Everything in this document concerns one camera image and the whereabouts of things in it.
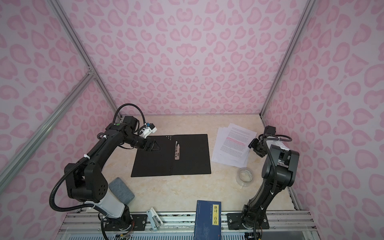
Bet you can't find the grey black file folder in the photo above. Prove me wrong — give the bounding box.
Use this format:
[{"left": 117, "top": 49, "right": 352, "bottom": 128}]
[{"left": 131, "top": 134, "right": 212, "bottom": 178}]

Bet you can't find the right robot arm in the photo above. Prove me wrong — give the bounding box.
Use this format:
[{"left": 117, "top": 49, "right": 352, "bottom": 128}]
[{"left": 241, "top": 126, "right": 300, "bottom": 230}]

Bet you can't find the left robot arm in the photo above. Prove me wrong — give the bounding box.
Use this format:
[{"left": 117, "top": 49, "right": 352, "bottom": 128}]
[{"left": 65, "top": 116, "right": 157, "bottom": 225}]

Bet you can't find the metal folder clip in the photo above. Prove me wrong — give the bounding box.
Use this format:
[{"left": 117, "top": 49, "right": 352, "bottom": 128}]
[{"left": 175, "top": 141, "right": 181, "bottom": 160}]

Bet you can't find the top printed paper sheet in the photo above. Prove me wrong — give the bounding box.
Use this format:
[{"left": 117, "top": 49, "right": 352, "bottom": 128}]
[{"left": 211, "top": 124, "right": 257, "bottom": 168}]

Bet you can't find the clear tape roll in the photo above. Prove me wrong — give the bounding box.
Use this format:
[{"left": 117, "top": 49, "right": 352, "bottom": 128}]
[{"left": 236, "top": 168, "right": 255, "bottom": 188}]

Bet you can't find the middle white paper sheet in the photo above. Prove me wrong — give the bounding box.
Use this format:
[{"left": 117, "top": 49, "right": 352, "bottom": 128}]
[{"left": 214, "top": 128, "right": 231, "bottom": 154}]

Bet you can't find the white paper sheet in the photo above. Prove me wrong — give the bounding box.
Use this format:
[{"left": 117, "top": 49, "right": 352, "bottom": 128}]
[
  {"left": 213, "top": 127, "right": 223, "bottom": 153},
  {"left": 214, "top": 128, "right": 231, "bottom": 154}
]

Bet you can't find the bottom white paper sheet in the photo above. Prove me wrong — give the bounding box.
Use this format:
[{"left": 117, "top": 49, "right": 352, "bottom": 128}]
[{"left": 213, "top": 127, "right": 223, "bottom": 153}]

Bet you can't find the grey sponge block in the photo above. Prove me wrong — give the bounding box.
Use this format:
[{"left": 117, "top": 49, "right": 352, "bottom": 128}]
[{"left": 109, "top": 178, "right": 135, "bottom": 205}]

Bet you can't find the blue book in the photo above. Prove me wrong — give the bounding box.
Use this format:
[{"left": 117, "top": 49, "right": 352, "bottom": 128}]
[{"left": 193, "top": 200, "right": 222, "bottom": 240}]

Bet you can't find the aluminium diagonal beam left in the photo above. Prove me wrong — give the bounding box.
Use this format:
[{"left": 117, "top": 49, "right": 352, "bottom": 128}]
[{"left": 1, "top": 71, "right": 94, "bottom": 193}]

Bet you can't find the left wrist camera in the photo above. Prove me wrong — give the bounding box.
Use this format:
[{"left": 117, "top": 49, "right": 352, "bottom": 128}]
[{"left": 141, "top": 123, "right": 157, "bottom": 139}]

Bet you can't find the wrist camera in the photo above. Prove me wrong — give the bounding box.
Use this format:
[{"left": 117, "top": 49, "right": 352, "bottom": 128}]
[
  {"left": 264, "top": 126, "right": 276, "bottom": 136},
  {"left": 141, "top": 123, "right": 157, "bottom": 139}
]

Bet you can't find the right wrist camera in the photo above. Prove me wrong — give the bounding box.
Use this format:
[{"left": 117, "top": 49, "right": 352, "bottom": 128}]
[{"left": 264, "top": 126, "right": 276, "bottom": 136}]

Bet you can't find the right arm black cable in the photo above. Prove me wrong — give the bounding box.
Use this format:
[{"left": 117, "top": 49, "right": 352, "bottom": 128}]
[{"left": 253, "top": 133, "right": 293, "bottom": 240}]

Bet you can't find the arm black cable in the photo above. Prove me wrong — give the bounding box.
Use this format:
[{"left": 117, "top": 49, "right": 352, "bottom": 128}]
[
  {"left": 48, "top": 103, "right": 147, "bottom": 213},
  {"left": 253, "top": 133, "right": 293, "bottom": 240}
]

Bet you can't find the white bracket on rail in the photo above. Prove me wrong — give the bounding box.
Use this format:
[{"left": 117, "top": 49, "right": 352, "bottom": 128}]
[{"left": 147, "top": 207, "right": 164, "bottom": 232}]

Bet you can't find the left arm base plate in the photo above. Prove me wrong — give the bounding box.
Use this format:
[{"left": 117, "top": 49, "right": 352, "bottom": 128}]
[{"left": 104, "top": 214, "right": 148, "bottom": 232}]

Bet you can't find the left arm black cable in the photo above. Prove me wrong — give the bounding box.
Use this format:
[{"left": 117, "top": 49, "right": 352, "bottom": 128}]
[{"left": 48, "top": 103, "right": 147, "bottom": 213}]

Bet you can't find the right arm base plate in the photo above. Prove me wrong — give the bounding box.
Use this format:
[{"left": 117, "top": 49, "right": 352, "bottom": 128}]
[{"left": 226, "top": 213, "right": 270, "bottom": 230}]

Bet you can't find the aluminium rail frame front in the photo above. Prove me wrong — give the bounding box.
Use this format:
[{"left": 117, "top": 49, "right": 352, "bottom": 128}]
[{"left": 56, "top": 211, "right": 320, "bottom": 240}]

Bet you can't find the aluminium corner post left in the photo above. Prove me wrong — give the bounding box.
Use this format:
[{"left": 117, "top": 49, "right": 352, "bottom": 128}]
[{"left": 47, "top": 0, "right": 118, "bottom": 112}]

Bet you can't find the aluminium corner post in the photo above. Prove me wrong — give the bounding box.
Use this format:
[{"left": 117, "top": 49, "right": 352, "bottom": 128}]
[
  {"left": 47, "top": 0, "right": 118, "bottom": 112},
  {"left": 260, "top": 0, "right": 318, "bottom": 121}
]

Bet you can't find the aluminium corner post right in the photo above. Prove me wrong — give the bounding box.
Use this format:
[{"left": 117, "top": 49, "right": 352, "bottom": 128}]
[{"left": 260, "top": 0, "right": 318, "bottom": 121}]

